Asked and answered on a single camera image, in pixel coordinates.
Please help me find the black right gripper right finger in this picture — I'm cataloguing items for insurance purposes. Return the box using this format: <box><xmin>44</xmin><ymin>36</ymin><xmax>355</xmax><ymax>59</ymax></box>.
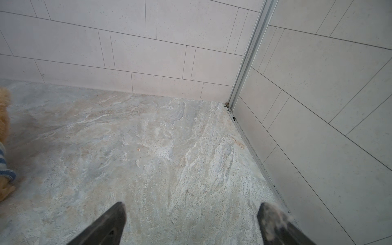
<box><xmin>257</xmin><ymin>202</ymin><xmax>315</xmax><ymax>245</ymax></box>

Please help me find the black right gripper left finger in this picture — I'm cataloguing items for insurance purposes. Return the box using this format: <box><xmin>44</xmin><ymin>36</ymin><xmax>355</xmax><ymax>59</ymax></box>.
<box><xmin>68</xmin><ymin>202</ymin><xmax>127</xmax><ymax>245</ymax></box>

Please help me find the brown teddy bear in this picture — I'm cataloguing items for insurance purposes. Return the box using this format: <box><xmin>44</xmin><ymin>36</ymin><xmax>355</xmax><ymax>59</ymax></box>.
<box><xmin>0</xmin><ymin>87</ymin><xmax>16</xmax><ymax>203</ymax></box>

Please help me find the blue white striped sweater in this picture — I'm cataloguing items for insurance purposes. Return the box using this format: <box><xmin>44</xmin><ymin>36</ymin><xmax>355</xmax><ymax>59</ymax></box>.
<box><xmin>0</xmin><ymin>143</ymin><xmax>16</xmax><ymax>182</ymax></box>

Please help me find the aluminium right corner post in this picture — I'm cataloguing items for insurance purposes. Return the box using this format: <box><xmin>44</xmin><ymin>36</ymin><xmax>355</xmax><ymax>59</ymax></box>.
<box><xmin>227</xmin><ymin>0</ymin><xmax>278</xmax><ymax>112</ymax></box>

